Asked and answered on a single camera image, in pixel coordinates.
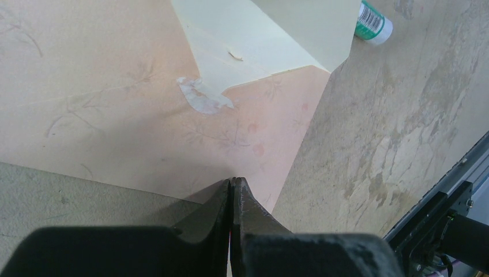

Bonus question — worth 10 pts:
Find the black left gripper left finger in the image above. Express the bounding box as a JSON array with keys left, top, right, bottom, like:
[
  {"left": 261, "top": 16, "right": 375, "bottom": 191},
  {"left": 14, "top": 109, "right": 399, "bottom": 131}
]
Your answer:
[{"left": 1, "top": 180, "right": 230, "bottom": 276}]

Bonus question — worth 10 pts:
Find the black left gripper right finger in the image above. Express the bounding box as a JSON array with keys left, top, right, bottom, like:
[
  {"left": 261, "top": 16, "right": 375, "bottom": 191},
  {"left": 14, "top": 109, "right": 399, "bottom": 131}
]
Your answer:
[{"left": 231, "top": 178, "right": 404, "bottom": 276}]

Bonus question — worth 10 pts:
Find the green white glue stick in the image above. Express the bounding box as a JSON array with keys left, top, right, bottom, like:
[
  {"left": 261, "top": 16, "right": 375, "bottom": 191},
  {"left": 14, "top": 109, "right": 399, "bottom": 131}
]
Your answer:
[{"left": 354, "top": 1, "right": 393, "bottom": 46}]

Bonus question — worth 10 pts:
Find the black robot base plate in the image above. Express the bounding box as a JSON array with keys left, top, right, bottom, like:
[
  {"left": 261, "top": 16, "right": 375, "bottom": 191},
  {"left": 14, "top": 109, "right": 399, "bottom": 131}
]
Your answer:
[{"left": 388, "top": 181, "right": 488, "bottom": 276}]

